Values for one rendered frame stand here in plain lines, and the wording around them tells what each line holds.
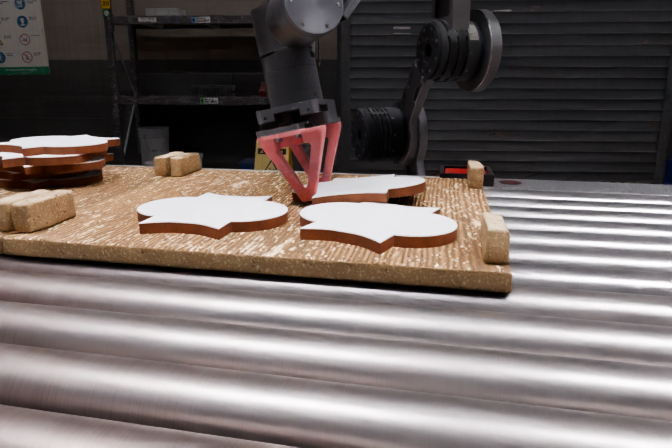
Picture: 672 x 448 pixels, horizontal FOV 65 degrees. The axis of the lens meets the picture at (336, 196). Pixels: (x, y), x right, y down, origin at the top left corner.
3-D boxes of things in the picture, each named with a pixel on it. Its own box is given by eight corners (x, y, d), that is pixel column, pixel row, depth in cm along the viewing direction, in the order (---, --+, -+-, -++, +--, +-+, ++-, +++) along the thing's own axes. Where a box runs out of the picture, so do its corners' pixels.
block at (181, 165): (190, 170, 76) (189, 151, 76) (202, 170, 76) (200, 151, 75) (169, 177, 70) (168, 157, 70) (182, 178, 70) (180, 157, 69)
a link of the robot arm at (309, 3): (353, 2, 60) (296, -54, 57) (404, -34, 50) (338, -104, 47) (294, 82, 58) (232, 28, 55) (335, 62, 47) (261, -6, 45)
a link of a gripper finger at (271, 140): (348, 188, 58) (331, 104, 57) (336, 198, 51) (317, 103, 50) (290, 198, 60) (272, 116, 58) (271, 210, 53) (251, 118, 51)
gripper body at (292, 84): (337, 115, 61) (325, 51, 60) (320, 117, 51) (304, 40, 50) (285, 126, 62) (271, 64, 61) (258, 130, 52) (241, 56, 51)
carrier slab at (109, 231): (193, 179, 78) (193, 168, 77) (479, 190, 70) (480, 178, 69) (3, 255, 44) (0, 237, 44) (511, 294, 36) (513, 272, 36)
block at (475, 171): (466, 180, 68) (467, 159, 68) (480, 180, 68) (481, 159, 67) (467, 189, 63) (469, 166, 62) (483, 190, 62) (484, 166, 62)
